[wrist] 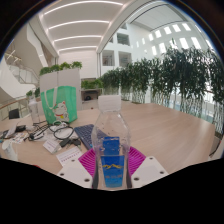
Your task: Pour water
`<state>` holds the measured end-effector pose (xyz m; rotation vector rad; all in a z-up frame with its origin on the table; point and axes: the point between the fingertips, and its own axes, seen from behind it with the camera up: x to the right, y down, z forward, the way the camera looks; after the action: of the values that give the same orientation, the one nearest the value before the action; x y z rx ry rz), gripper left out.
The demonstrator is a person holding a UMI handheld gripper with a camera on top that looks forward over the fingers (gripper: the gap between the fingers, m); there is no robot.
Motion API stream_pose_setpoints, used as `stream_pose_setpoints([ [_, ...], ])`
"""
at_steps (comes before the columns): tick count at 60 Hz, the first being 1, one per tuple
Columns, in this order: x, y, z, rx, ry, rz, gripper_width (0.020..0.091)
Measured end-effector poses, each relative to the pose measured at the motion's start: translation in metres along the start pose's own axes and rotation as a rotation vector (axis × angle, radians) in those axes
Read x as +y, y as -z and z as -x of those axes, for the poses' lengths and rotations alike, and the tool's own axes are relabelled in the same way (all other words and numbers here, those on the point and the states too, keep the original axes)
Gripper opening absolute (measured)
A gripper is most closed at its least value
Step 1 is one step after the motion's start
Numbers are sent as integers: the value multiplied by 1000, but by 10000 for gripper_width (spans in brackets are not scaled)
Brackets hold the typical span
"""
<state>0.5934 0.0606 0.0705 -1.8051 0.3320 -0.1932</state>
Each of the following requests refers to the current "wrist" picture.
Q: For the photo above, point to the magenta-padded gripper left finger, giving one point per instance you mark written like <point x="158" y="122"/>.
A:
<point x="75" y="173"/>

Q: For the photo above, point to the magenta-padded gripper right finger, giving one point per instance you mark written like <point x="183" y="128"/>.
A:
<point x="148" y="170"/>

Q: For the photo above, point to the clear blue-labelled water bottle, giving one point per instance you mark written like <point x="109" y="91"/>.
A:
<point x="111" y="160"/>

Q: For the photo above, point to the white printed card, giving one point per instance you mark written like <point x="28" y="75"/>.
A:
<point x="69" y="155"/>

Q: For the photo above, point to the small white card box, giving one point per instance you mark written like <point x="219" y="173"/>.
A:
<point x="51" y="146"/>

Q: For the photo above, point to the dark blue keyboard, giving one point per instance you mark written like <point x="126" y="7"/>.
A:
<point x="85" y="135"/>

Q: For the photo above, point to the colourful sticker sheet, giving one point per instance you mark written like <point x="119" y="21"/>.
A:
<point x="20" y="137"/>

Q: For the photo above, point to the black power adapter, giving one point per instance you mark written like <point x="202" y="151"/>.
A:
<point x="20" y="128"/>

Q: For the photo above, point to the clear plastic tumbler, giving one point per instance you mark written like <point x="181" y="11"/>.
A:
<point x="34" y="111"/>

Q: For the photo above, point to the black chair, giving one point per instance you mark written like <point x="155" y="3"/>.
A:
<point x="13" y="114"/>

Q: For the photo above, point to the wooden planter with green plants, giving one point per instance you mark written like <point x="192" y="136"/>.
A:
<point x="91" y="89"/>
<point x="32" y="93"/>

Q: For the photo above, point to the white cabinet topped with plants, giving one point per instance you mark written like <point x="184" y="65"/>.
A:
<point x="61" y="83"/>

